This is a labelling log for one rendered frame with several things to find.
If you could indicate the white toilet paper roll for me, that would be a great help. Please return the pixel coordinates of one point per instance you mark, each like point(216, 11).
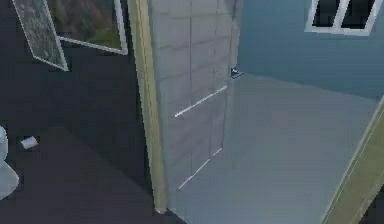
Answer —
point(29, 142)

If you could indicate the grey panelled room door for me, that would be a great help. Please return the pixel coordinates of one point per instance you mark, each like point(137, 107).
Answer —
point(196, 100)

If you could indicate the white framed dark window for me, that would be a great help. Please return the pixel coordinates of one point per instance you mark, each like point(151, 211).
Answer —
point(343, 15)

